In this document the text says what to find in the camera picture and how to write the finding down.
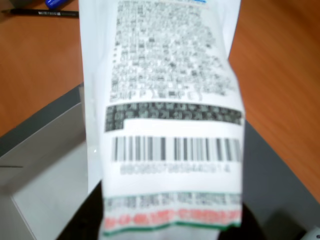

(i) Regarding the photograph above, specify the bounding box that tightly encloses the white sandwich package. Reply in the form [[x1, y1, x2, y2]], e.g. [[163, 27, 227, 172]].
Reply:
[[77, 0, 246, 240]]

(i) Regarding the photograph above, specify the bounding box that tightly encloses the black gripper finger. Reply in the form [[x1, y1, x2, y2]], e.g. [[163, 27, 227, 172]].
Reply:
[[56, 183, 106, 240], [218, 202, 278, 240]]

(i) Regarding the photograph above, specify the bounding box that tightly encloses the black pencil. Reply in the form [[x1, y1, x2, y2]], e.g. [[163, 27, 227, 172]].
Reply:
[[1, 8, 80, 19]]

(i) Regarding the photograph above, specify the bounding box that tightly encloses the blue marker pen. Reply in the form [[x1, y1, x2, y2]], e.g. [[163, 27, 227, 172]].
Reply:
[[44, 0, 76, 8]]

